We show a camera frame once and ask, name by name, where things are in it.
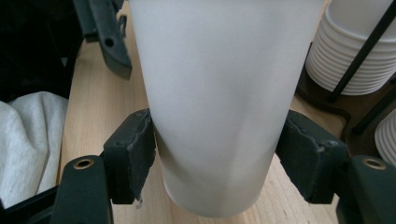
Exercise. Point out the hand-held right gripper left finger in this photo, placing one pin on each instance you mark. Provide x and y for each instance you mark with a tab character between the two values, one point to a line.
127	155

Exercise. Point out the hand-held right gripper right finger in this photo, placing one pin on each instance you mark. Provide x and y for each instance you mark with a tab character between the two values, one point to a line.
311	161

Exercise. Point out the grey cloth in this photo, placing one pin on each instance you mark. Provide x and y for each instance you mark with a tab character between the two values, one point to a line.
28	140

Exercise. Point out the dark cloth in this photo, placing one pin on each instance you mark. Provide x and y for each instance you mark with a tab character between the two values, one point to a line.
31	46

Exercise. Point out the frosted white plastic cup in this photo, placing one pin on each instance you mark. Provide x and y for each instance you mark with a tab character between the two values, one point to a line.
218	93

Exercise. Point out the dark cup holder with rods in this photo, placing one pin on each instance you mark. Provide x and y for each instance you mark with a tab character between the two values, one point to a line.
342	109

